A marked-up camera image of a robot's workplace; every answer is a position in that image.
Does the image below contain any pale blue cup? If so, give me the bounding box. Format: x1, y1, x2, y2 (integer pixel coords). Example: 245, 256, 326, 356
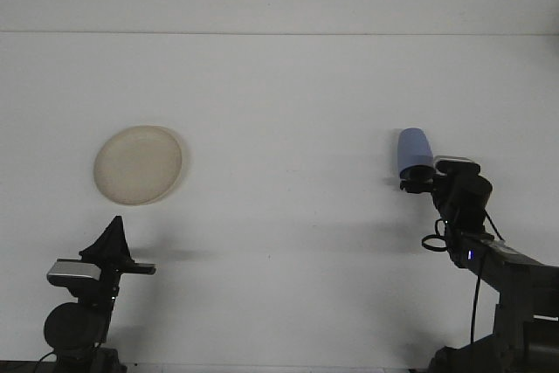
396, 127, 435, 181

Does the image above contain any pale round plate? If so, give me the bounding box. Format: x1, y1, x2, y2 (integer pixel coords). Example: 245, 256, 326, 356
93, 124, 192, 207

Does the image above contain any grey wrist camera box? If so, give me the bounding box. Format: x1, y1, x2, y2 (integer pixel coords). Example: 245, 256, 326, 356
433, 155, 482, 176
46, 260, 101, 287

